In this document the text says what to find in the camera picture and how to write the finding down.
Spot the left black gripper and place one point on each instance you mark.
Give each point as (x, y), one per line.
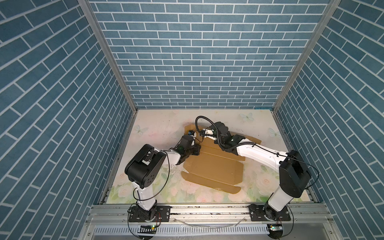
(197, 150)

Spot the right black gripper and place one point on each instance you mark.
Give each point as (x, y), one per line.
(215, 141)

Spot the brown cardboard box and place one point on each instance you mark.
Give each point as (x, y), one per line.
(213, 167)

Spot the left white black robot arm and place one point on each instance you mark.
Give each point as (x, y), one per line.
(144, 167)

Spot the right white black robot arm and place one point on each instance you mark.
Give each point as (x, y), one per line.
(294, 174)

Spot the floral table mat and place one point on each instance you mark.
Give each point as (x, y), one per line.
(164, 128)

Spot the left green circuit board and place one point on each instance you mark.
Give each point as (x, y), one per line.
(142, 230)

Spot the green circuit board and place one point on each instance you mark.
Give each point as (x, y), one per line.
(275, 228)
(142, 230)

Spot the right green circuit board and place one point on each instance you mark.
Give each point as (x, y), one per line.
(275, 228)

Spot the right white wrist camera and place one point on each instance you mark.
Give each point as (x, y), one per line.
(209, 133)

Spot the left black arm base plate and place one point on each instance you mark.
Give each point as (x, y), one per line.
(156, 213)

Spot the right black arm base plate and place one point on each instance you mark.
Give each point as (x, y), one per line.
(260, 213)

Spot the white slotted cable duct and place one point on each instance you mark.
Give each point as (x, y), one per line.
(183, 230)

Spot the aluminium mounting rail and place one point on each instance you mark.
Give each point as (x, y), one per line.
(302, 213)

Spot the left aluminium corner post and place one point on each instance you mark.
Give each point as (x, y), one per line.
(95, 26)

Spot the aluminium corner post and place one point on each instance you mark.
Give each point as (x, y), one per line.
(95, 26)
(318, 30)

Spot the right aluminium corner post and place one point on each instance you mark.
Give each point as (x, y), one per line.
(318, 30)

